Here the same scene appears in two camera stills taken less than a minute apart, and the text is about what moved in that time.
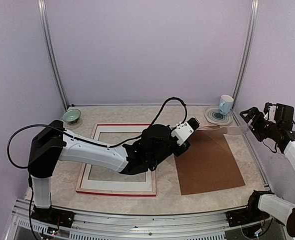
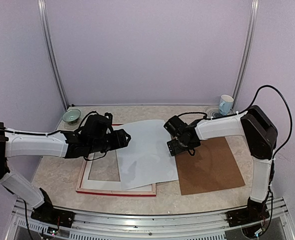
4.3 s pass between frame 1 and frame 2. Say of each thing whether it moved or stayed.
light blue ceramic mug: stayed
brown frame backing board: stayed
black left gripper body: moved
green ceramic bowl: stayed
